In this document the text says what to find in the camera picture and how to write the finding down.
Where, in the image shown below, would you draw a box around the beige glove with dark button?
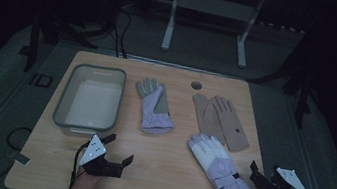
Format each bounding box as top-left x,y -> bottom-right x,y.
203,94 -> 256,155

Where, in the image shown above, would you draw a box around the grey tape piece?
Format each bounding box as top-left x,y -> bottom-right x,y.
7,150 -> 32,167

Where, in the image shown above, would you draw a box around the grey cloth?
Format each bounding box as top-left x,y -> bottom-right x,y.
185,92 -> 234,147

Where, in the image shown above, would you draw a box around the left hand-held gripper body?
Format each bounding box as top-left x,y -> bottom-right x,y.
77,132 -> 128,181

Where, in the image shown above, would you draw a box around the grey round cable grommet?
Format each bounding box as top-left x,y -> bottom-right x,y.
190,80 -> 204,91

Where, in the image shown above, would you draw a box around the black cable loop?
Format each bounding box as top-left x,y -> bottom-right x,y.
5,123 -> 33,152

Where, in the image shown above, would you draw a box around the purple and grey glove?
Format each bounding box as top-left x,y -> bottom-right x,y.
128,75 -> 181,139

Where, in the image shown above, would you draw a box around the grey plastic bin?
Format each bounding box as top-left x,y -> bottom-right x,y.
50,59 -> 129,141

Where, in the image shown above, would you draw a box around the black floor cables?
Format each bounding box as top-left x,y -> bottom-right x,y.
107,7 -> 136,60

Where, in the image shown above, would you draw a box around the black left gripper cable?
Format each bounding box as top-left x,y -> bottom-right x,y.
67,140 -> 91,189

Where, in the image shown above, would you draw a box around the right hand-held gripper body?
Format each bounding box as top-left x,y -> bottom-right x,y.
258,164 -> 314,189

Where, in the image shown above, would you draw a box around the white and purple ski glove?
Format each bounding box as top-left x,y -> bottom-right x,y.
181,130 -> 261,189

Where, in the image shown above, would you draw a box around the white metal stand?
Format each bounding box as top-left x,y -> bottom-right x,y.
143,0 -> 269,71

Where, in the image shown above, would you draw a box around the person's left hand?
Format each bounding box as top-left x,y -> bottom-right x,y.
72,166 -> 105,189

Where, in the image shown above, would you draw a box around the black stand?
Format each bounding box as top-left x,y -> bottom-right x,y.
15,0 -> 121,85
243,18 -> 329,131

